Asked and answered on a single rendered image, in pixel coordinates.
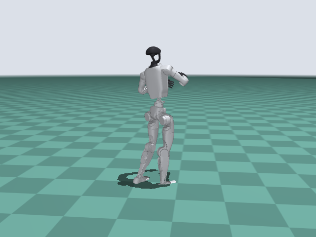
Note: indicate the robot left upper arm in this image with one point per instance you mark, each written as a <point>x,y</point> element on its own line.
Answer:
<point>142,83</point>

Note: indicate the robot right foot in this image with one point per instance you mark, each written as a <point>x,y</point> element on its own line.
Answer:
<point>168,182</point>

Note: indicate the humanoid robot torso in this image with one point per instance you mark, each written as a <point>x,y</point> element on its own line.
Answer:
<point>157,87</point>

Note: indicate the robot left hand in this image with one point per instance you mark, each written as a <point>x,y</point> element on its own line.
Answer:
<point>170,82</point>

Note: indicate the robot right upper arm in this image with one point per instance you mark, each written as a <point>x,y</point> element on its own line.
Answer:
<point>168,70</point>

